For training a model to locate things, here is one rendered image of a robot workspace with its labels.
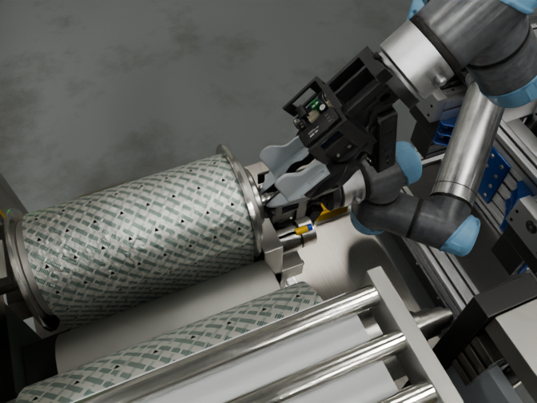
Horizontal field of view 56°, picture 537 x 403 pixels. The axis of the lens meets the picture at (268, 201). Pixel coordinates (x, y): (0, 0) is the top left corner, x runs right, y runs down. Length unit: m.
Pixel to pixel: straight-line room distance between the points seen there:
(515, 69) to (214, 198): 0.35
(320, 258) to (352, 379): 0.66
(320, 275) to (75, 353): 0.52
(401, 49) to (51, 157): 2.12
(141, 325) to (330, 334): 0.29
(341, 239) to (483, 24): 0.59
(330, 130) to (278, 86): 2.12
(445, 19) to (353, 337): 0.32
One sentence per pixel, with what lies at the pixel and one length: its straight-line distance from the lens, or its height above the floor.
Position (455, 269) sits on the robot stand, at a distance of 1.87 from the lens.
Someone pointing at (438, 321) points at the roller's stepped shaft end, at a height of 1.35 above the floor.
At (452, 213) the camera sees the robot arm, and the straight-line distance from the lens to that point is 0.92.
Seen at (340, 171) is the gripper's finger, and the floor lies 1.33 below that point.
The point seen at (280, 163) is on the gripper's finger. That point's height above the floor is 1.30.
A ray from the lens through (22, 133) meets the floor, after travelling 2.68.
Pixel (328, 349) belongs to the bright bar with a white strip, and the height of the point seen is 1.44.
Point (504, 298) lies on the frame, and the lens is 0.40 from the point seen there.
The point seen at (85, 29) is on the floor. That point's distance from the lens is 3.18.
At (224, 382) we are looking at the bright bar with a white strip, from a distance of 0.35.
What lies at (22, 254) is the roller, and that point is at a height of 1.31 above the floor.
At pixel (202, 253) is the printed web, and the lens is 0.59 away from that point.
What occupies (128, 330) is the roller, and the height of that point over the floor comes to 1.23.
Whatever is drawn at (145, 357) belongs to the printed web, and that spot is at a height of 1.40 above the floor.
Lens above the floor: 1.77
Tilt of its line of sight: 55 degrees down
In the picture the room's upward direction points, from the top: straight up
